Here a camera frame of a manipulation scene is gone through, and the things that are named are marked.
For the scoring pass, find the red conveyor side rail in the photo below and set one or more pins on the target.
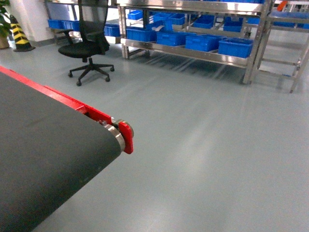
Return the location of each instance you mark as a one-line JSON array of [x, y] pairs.
[[75, 104]]

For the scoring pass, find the green potted plant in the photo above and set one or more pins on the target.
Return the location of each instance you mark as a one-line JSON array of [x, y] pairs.
[[5, 27]]

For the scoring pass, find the conveyor end roller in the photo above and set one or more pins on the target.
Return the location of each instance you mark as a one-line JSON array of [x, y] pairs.
[[116, 135]]

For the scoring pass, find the yellow black traffic cone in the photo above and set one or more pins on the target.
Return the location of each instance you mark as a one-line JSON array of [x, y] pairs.
[[22, 43]]

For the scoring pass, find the stainless steel shelf rack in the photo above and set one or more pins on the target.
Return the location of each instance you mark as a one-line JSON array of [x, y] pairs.
[[229, 32]]

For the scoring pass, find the blue bin on lower shelf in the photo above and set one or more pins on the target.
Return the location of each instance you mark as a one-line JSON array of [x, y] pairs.
[[205, 42], [139, 34], [171, 38]]

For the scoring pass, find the blue bin with red parts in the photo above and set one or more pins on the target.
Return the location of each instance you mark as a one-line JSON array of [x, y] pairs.
[[236, 47]]

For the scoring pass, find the black office chair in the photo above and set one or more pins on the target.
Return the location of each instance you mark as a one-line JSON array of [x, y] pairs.
[[92, 20]]

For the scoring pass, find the stainless steel table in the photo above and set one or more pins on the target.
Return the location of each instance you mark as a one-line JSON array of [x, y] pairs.
[[284, 49]]

